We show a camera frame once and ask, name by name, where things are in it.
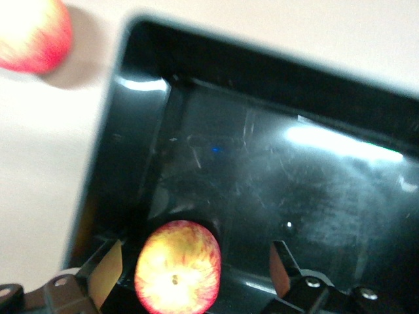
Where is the brown table cover mat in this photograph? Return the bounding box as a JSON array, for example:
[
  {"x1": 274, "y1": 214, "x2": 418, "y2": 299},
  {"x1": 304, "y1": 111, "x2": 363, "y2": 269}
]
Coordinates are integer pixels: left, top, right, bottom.
[{"x1": 0, "y1": 0, "x2": 419, "y2": 288}]

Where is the red yellow pomegranate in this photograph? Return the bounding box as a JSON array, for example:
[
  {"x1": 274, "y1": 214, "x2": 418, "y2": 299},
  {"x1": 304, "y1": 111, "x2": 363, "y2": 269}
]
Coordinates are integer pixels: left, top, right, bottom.
[{"x1": 0, "y1": 0, "x2": 73, "y2": 74}]

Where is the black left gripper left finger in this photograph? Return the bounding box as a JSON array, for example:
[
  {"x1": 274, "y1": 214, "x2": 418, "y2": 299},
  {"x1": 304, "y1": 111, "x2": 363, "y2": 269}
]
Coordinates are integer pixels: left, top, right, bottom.
[{"x1": 0, "y1": 240, "x2": 124, "y2": 314}]

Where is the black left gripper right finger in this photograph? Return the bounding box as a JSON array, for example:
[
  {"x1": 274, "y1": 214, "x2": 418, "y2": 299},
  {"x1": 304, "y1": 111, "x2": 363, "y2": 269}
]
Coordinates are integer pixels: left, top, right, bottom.
[{"x1": 261, "y1": 240, "x2": 404, "y2": 314}]

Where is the red yellow apple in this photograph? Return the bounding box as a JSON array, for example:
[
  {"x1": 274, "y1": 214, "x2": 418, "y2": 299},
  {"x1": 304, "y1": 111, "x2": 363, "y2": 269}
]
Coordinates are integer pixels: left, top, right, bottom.
[{"x1": 134, "y1": 219, "x2": 223, "y2": 314}]

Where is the black plastic box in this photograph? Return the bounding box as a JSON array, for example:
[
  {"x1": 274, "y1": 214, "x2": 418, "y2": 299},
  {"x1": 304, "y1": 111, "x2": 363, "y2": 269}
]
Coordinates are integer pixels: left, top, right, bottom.
[{"x1": 61, "y1": 12, "x2": 419, "y2": 314}]

